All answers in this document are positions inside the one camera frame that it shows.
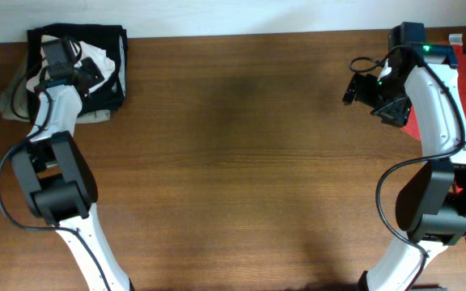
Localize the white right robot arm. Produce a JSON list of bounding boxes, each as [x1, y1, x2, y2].
[[343, 22, 466, 291]]

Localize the beige folded garment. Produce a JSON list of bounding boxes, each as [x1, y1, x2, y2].
[[0, 55, 111, 124]]

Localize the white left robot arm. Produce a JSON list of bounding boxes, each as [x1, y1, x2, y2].
[[7, 37, 133, 290]]

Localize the white t-shirt with robot print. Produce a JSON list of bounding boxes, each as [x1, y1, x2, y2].
[[26, 35, 116, 94]]

